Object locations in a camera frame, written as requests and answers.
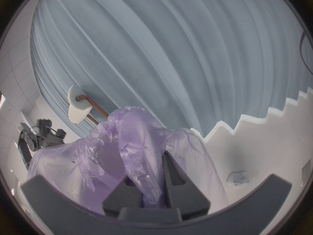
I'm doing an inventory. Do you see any white paper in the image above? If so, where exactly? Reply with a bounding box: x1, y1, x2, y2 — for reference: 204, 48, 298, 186
226, 170, 250, 188

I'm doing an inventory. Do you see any purple plastic bag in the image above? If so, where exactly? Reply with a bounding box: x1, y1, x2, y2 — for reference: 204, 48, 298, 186
27, 107, 229, 217

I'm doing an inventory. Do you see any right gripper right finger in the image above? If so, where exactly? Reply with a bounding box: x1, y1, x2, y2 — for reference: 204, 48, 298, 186
162, 151, 211, 221

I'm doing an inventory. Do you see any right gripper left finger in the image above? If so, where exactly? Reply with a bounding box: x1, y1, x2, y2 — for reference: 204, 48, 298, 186
102, 175, 145, 218

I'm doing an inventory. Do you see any white cushioned wooden chair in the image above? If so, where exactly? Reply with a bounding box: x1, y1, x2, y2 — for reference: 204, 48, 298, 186
68, 85, 110, 126

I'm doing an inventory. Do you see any white trash bin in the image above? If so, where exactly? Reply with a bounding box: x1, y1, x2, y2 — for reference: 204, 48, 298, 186
27, 141, 229, 217

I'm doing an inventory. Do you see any blue-grey curtain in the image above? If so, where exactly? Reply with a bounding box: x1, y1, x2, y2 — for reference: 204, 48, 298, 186
29, 0, 313, 139

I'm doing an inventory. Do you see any black cable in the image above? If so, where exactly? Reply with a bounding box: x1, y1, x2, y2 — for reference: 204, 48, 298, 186
299, 31, 313, 73

